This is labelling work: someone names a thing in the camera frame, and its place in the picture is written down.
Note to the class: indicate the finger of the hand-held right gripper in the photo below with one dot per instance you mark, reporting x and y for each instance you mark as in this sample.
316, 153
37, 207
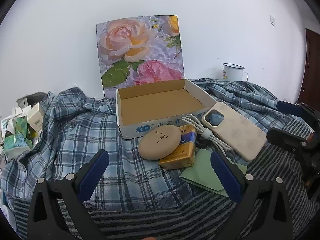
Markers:
287, 138
290, 107

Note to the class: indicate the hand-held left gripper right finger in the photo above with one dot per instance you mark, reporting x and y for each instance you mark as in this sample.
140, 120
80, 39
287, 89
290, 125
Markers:
225, 177

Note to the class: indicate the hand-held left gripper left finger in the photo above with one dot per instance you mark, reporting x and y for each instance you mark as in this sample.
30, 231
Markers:
93, 173

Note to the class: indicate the green snap pouch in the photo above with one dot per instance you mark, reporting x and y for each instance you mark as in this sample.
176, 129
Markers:
200, 172

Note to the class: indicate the beige phone case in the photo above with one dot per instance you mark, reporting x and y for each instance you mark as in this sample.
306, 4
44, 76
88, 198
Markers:
240, 132

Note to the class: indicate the gold blue cigarette pack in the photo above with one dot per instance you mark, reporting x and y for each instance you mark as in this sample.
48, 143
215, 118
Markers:
181, 155

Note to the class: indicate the beige round disc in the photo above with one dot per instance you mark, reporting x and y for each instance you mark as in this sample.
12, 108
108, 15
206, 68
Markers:
157, 143

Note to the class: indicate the cardboard box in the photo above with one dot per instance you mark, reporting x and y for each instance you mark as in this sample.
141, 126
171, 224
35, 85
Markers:
160, 105

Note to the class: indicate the brown door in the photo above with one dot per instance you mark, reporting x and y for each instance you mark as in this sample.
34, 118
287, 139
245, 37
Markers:
312, 67

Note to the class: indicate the blue plaid shirt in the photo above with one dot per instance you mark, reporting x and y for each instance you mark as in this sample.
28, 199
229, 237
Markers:
75, 130

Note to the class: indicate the white enamel mug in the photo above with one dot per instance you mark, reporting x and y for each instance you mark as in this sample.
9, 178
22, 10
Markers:
231, 73

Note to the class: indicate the grey striped blanket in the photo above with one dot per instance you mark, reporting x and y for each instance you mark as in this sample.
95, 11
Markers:
155, 220

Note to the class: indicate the small cream carton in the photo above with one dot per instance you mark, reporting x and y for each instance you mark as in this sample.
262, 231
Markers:
35, 120

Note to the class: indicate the green patterned tissue pack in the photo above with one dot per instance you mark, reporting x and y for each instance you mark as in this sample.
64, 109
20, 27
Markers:
18, 145

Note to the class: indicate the grey bag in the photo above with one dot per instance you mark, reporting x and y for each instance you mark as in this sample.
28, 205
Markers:
32, 98

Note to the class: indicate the floral print board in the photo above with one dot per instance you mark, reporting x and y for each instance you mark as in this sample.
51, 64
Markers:
130, 45

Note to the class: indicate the white wall switch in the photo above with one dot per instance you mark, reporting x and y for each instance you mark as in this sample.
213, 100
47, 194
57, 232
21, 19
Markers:
272, 20

